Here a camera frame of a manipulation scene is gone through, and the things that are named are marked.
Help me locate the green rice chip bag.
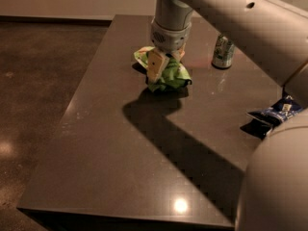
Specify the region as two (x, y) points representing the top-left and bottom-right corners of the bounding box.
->
(134, 46), (193, 92)

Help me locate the green white soda can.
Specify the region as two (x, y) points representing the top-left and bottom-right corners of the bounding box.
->
(212, 34), (235, 69)

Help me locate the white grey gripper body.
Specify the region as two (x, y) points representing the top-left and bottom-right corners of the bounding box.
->
(150, 20), (192, 53)

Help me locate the blue chip bag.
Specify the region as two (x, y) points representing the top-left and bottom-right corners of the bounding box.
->
(247, 94), (303, 127)

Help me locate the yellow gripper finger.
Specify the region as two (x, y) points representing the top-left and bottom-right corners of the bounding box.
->
(147, 48), (169, 83)
(171, 44), (186, 62)

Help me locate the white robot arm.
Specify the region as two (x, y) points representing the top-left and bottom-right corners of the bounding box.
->
(147, 0), (308, 231)

